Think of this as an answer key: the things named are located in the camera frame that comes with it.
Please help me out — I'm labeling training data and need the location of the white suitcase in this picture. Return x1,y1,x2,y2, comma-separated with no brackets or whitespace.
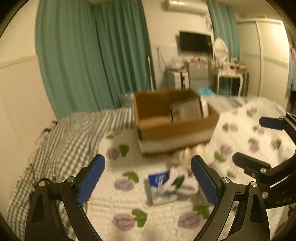
166,71,189,89

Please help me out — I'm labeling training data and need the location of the black wall television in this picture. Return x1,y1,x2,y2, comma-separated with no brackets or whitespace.
179,31,212,53

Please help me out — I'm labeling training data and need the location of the blue white tissue pack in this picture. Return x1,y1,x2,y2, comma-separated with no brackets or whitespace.
148,168,184,205

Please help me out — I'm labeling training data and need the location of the white floral quilt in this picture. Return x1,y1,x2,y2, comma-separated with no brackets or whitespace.
70,96,295,240

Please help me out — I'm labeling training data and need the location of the white plush toy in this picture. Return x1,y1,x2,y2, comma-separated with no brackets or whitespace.
174,144,208,196

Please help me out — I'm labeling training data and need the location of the clear plastic bag pile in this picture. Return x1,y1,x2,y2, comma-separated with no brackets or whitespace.
170,58,185,71

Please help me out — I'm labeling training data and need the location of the oval white vanity mirror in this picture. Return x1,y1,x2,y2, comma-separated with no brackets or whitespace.
213,38,228,62

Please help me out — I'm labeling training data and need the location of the white dressing table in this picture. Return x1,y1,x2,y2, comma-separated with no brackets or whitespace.
208,63,249,96

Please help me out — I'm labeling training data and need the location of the white flat mop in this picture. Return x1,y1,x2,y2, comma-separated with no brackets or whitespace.
147,56,155,90

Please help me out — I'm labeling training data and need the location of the brown cardboard box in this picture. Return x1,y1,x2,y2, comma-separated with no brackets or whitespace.
133,88,219,141

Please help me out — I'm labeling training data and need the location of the white air conditioner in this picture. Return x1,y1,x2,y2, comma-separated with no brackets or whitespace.
165,1,208,14

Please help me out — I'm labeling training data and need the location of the checkered grey white bedsheet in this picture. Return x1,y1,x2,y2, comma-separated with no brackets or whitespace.
6,96,246,239

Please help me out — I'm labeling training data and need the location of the small teal window curtain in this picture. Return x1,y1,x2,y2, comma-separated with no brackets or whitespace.
206,1,241,61

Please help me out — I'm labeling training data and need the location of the silver mini fridge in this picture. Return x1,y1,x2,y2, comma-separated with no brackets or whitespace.
188,62,209,90

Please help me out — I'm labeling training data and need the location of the white louvered wardrobe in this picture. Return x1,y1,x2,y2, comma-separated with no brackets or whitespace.
238,19,290,102

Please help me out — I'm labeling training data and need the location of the large teal curtain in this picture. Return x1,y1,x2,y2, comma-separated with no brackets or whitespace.
35,1,152,118

